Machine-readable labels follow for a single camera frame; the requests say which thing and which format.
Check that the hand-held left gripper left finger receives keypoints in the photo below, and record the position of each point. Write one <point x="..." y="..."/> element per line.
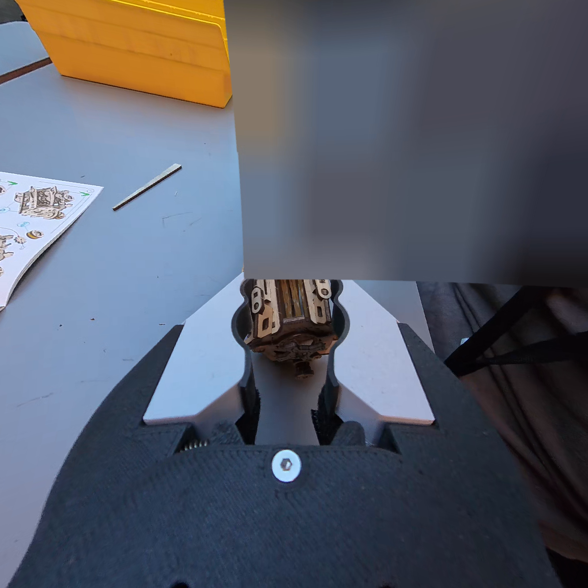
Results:
<point x="202" y="367"/>

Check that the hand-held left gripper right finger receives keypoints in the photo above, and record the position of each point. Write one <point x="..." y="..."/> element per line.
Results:
<point x="376" y="367"/>

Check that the wooden mechanical model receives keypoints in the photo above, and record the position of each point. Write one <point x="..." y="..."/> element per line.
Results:
<point x="289" y="321"/>

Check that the person's dark clothing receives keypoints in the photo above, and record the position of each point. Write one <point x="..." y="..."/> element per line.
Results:
<point x="528" y="436"/>

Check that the thin wooden stick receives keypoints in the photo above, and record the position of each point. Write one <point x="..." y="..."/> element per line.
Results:
<point x="147" y="187"/>

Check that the illustrated instruction booklet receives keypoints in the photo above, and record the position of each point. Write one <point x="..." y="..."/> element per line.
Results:
<point x="32" y="220"/>

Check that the yellow plastic box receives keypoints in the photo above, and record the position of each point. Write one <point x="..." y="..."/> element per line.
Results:
<point x="138" y="46"/>

